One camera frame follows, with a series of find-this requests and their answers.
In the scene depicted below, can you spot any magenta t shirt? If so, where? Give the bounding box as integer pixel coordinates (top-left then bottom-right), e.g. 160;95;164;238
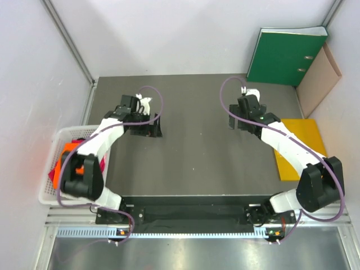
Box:
48;138;106;182

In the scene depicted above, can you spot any white plastic basket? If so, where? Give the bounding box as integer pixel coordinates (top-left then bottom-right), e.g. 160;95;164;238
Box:
38;125;121;209

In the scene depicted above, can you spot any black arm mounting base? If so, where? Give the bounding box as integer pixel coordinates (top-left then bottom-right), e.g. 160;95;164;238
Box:
94;196;298;234

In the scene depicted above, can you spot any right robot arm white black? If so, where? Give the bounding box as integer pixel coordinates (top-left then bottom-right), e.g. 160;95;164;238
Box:
229;87;345;223

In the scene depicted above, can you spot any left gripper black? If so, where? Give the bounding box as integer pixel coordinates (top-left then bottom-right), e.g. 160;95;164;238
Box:
129;111;161;138

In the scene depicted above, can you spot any aluminium frame rail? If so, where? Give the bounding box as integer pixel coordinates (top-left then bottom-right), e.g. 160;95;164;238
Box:
39;0;98;85

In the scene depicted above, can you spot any yellow plastic folder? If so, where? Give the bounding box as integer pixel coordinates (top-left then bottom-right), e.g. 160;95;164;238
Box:
273;118;329;182

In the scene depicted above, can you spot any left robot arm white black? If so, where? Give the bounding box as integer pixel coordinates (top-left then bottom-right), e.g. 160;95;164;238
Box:
55;94;163;223

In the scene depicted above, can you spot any orange t shirt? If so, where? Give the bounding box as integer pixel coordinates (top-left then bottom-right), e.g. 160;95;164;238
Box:
53;142;82;191

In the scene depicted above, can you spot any beige paper folder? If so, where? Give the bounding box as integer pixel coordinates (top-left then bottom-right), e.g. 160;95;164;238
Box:
296;43;342;118

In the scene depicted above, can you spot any grey slotted cable duct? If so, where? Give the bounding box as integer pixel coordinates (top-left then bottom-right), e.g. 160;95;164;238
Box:
56;227;283;240

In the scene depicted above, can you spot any green ring binder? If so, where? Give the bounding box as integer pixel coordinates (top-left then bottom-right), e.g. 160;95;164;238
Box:
246;26;328;87

